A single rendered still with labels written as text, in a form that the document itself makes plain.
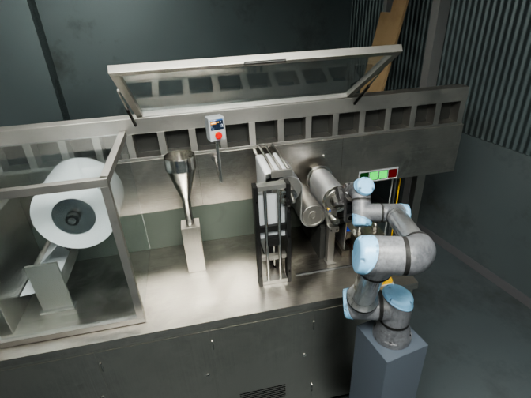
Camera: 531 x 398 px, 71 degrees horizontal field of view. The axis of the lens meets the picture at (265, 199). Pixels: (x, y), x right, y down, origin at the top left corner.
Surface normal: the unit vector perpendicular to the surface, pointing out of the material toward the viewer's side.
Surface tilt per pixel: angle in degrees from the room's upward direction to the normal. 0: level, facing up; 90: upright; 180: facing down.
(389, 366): 90
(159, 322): 0
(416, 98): 90
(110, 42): 90
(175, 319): 0
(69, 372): 90
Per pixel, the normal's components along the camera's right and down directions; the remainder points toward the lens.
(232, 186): 0.21, 0.46
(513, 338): -0.04, -0.87
